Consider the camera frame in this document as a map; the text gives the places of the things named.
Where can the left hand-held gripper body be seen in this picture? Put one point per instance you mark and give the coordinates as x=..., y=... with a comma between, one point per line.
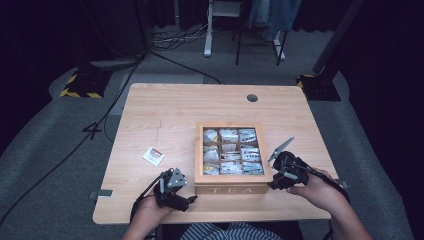
x=168, y=188

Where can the person's left hand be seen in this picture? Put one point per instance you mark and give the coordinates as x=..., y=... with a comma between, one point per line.
x=150, y=211

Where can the person's right hand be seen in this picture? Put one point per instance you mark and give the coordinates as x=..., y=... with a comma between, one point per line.
x=318, y=193

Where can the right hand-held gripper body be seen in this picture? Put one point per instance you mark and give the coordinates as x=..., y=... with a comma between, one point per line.
x=291, y=170

